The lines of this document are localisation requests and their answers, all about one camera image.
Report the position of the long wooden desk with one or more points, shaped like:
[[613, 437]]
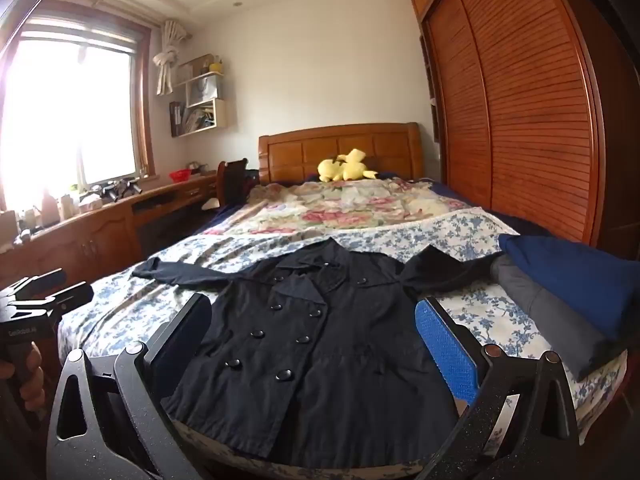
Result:
[[100, 240]]

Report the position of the person's left hand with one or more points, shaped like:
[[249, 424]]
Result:
[[34, 375]]

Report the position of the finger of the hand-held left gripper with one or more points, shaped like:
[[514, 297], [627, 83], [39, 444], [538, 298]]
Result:
[[35, 282], [67, 299]]

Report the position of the wooden slatted wardrobe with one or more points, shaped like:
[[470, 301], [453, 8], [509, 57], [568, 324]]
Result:
[[525, 110]]

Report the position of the window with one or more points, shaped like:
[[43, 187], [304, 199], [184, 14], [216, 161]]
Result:
[[60, 110]]

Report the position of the white paper stack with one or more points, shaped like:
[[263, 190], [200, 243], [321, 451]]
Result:
[[212, 204]]

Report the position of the yellow plush toy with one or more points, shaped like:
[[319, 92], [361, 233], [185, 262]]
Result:
[[345, 167]]

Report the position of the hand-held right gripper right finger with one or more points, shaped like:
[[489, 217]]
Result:
[[445, 350]]

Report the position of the wooden bed headboard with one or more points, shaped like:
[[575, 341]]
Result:
[[300, 152]]

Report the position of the navy blue pillow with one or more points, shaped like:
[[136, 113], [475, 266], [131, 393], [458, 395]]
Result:
[[575, 275]]

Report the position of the grey folded cloth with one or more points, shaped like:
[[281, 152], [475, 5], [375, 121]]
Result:
[[545, 310]]

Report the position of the white wall shelf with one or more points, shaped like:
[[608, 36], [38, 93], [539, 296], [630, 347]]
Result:
[[205, 90]]

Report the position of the red basket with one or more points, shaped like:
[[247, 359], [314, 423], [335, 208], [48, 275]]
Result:
[[181, 176]]

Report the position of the bed with floral blue sheet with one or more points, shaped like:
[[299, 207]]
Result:
[[500, 315]]

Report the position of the dark wooden chair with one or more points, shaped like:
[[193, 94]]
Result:
[[232, 180]]

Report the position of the black double-breasted coat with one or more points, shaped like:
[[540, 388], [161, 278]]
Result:
[[310, 320]]

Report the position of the tied cream curtain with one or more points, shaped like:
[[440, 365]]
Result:
[[165, 60]]

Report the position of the pink floral blanket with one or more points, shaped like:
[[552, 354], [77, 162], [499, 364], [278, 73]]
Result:
[[350, 205]]

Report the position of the black metal device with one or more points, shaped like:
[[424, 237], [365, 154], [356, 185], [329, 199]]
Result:
[[120, 188]]

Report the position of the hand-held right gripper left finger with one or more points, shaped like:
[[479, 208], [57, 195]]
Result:
[[185, 332]]

